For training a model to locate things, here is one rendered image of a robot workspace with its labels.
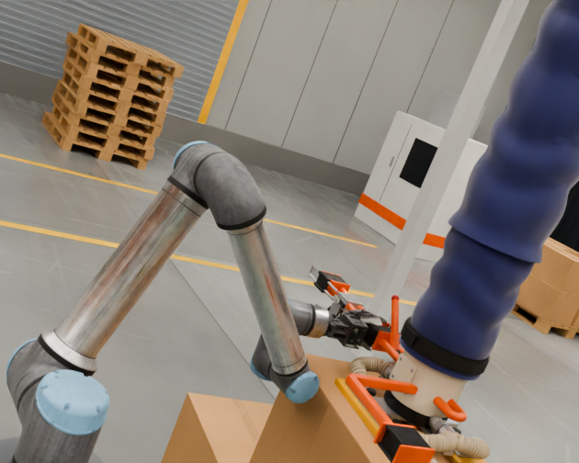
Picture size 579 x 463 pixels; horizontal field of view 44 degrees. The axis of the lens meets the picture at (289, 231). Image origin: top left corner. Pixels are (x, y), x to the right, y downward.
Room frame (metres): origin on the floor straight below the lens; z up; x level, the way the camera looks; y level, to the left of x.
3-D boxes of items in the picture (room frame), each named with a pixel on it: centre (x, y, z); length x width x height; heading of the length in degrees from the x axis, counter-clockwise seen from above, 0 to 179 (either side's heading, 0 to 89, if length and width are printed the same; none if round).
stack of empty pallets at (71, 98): (8.54, 2.60, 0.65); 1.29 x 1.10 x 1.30; 33
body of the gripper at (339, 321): (1.90, -0.23, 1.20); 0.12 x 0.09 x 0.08; 117
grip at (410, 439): (1.35, -0.38, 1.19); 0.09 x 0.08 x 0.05; 117
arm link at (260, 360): (1.81, -0.08, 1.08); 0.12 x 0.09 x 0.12; 35
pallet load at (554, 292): (8.78, -3.20, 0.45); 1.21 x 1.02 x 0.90; 33
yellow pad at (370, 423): (1.70, -0.38, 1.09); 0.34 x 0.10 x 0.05; 27
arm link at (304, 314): (1.83, -0.08, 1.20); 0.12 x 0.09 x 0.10; 117
